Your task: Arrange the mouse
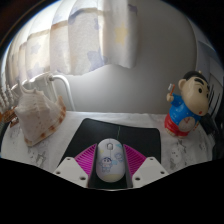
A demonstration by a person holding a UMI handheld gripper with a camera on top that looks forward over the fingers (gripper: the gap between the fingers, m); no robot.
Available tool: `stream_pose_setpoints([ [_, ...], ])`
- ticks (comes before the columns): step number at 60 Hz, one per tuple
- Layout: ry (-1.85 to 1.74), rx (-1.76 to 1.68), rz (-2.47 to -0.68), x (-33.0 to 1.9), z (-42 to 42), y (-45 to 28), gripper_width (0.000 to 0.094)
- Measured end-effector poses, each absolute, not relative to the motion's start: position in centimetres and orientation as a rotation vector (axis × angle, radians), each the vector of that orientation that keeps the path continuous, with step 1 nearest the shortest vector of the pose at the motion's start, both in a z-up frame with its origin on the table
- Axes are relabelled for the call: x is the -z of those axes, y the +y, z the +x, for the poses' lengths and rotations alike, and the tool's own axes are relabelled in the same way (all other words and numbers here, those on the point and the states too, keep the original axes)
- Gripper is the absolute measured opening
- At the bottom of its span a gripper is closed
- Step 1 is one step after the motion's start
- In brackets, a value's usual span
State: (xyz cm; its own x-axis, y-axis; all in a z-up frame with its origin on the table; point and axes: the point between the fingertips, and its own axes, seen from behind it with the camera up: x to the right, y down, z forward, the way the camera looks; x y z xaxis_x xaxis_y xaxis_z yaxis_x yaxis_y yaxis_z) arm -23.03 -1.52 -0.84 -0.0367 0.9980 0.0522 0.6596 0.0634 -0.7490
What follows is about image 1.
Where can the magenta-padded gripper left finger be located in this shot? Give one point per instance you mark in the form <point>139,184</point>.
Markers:
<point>71,170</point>

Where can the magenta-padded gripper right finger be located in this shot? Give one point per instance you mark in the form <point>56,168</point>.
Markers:
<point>148,170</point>

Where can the white cartoon-print computer mouse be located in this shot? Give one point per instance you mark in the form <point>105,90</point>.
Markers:
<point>110,161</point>

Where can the black mouse pad green lines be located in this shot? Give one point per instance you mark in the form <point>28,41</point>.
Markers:
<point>133,136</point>

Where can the white printed tablecloth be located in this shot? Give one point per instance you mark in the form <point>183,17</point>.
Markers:
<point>180,150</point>

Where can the large white conch shell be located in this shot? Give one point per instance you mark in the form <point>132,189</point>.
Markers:
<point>38,115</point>

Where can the cartoon boy figurine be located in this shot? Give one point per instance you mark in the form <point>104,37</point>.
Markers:
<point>185,110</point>

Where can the white star-print curtain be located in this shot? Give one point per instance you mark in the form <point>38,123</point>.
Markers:
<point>76,40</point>

